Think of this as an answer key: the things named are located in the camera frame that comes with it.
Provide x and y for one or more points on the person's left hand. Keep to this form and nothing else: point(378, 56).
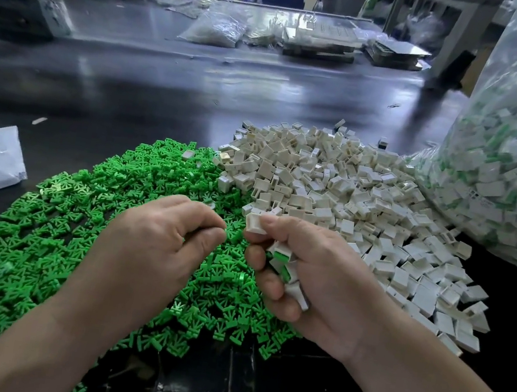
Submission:
point(142, 259)

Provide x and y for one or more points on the person's right hand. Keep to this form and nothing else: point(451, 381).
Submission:
point(337, 288)

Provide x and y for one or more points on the small white plastic part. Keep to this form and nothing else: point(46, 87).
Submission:
point(297, 293)
point(256, 222)

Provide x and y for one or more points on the green and white assembled part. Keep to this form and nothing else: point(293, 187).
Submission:
point(280, 258)

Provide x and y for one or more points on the pile of green plastic clips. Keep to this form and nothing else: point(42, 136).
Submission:
point(40, 229)

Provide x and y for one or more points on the pile of white plastic caps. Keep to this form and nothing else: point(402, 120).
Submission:
point(367, 181)

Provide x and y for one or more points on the person's left forearm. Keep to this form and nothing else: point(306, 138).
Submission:
point(2, 354)

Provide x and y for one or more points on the small clear bag of parts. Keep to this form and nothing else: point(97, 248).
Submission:
point(214, 27)

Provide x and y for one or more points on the dark flat tray stack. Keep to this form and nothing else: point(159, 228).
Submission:
point(398, 53)

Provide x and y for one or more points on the grey metal slanted post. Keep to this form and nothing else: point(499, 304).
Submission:
point(467, 33)

